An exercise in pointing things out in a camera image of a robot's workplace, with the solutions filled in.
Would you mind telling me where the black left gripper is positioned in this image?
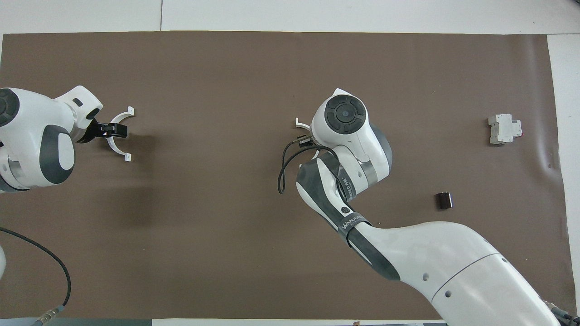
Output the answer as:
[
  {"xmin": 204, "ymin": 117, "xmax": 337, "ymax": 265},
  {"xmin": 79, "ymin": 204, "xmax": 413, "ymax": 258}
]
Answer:
[{"xmin": 78, "ymin": 119, "xmax": 129, "ymax": 145}]

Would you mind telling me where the brown table mat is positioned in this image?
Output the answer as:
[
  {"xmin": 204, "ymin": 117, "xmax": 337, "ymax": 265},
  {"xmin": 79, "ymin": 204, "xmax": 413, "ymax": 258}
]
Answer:
[{"xmin": 0, "ymin": 30, "xmax": 578, "ymax": 320}]

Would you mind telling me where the grey circuit breaker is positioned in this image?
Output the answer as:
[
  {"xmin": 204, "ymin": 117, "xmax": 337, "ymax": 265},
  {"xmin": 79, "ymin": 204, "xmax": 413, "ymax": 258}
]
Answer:
[{"xmin": 488, "ymin": 114, "xmax": 522, "ymax": 146}]

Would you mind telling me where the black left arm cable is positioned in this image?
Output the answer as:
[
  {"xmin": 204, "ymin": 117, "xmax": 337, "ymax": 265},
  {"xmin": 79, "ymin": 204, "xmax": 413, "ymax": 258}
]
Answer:
[{"xmin": 0, "ymin": 226, "xmax": 72, "ymax": 326}]

